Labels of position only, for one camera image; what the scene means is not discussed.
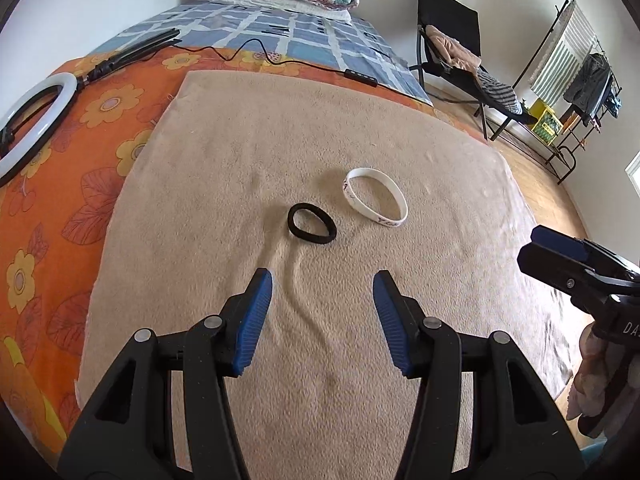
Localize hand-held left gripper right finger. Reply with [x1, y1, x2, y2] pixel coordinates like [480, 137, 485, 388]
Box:
[371, 270, 587, 480]

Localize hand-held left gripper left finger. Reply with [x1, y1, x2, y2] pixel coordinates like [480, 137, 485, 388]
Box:
[57, 267, 274, 480]

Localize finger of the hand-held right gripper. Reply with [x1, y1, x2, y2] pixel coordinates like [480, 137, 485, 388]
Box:
[531, 225, 640, 277]
[516, 244, 640, 307]

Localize person's right hand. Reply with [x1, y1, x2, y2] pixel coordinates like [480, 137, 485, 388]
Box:
[566, 320, 621, 422]

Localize black clothes rack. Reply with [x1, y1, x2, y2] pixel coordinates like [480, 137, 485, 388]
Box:
[515, 0, 623, 185]

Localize window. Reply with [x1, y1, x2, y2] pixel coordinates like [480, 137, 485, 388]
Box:
[625, 149, 640, 196]

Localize white rubber wristband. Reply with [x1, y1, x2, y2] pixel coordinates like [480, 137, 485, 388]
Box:
[344, 167, 409, 227]

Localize yellow plastic crate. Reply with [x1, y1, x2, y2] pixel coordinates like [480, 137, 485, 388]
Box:
[529, 99, 560, 145]

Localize person's teal trousers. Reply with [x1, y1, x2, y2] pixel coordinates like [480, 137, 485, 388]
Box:
[585, 435, 608, 463]

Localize teal hanging garment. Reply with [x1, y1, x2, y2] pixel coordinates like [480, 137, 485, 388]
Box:
[605, 82, 623, 120]

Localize dark hanging jacket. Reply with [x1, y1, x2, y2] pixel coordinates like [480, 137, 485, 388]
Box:
[564, 52, 612, 126]

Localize striped garment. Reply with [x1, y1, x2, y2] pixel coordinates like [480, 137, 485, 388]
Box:
[477, 71, 523, 116]

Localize green striped towel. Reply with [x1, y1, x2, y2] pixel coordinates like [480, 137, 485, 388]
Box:
[529, 0, 598, 106]

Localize beige fleece blanket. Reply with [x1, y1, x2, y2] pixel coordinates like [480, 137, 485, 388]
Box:
[75, 70, 576, 480]

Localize beige garment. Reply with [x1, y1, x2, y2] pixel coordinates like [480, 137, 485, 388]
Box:
[425, 25, 485, 72]

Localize orange floral bed sheet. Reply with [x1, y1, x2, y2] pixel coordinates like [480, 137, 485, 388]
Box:
[0, 47, 491, 461]

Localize black folding chair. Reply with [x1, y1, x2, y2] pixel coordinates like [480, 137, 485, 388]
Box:
[409, 0, 536, 142]

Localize blue plaid bed sheet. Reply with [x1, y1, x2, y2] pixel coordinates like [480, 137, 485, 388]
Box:
[90, 0, 433, 107]

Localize black tripod stand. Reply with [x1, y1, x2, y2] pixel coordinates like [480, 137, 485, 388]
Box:
[80, 29, 182, 83]

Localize white pillow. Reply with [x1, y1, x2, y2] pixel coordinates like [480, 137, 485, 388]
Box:
[207, 0, 353, 23]

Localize black hair tie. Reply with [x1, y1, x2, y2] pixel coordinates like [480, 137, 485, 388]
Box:
[287, 202, 337, 246]

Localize black cable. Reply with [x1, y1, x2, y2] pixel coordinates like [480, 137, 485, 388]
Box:
[172, 37, 433, 106]

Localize white ring light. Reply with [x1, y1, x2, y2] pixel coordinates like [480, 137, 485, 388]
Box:
[0, 72, 78, 187]

